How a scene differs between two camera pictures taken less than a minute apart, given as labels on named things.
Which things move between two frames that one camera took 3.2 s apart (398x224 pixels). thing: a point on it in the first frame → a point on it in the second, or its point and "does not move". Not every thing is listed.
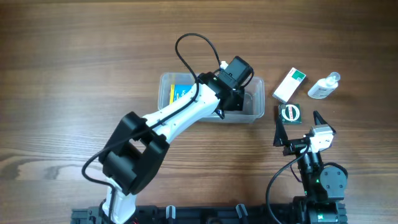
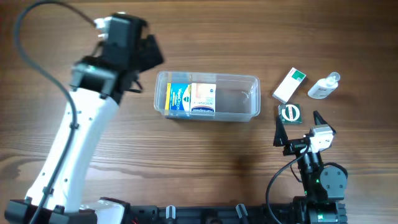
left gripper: x=234 y=101 → x=152 y=52
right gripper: x=298 y=146 does not move
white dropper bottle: x=324 y=86 does not move
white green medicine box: x=289 y=85 does not move
